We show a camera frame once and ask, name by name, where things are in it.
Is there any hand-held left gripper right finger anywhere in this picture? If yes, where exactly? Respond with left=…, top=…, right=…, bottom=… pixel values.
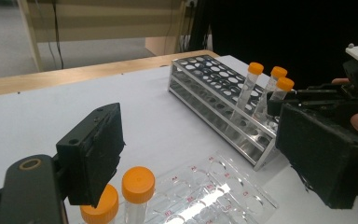
left=274, top=102, right=358, bottom=210

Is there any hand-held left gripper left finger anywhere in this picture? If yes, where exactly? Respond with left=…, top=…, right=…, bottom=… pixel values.
left=55, top=102, right=126, bottom=209

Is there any orange capped clear test tube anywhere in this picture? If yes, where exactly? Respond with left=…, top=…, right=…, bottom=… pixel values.
left=229, top=62, right=265, bottom=125
left=79, top=184, right=119, bottom=224
left=268, top=77, right=296, bottom=102
left=121, top=166, right=157, bottom=224
left=255, top=65, right=289, bottom=120

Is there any metal test tube rack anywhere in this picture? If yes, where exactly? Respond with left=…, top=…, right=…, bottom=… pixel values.
left=168, top=54, right=283, bottom=172

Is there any clear plastic well plate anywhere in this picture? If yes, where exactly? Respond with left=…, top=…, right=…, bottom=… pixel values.
left=117, top=151, right=280, bottom=224

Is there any black curtain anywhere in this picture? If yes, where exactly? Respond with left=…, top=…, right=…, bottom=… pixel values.
left=187, top=0, right=358, bottom=91

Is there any wooden table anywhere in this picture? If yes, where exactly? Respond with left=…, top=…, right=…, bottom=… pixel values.
left=0, top=49, right=221, bottom=99

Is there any beige wooden cabinet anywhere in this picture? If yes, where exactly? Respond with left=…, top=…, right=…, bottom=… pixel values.
left=16, top=0, right=188, bottom=73

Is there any black hanging cable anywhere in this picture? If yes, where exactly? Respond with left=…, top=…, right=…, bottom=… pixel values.
left=49, top=0, right=65, bottom=70

